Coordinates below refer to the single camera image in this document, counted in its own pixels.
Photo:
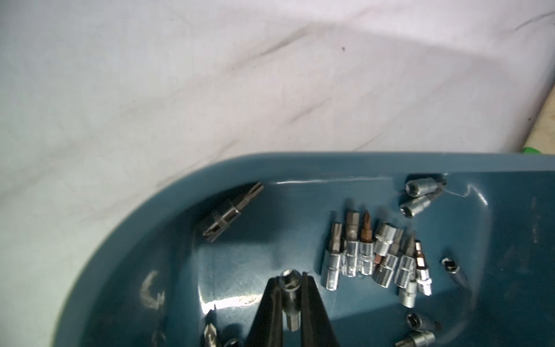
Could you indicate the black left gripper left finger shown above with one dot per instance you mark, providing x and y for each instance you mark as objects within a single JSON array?
[{"x": 267, "y": 327}]

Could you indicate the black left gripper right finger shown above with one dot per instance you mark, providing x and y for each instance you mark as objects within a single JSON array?
[{"x": 316, "y": 328}]

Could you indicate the green Chuba cassava chips bag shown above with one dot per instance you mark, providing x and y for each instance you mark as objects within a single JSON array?
[{"x": 541, "y": 139}]

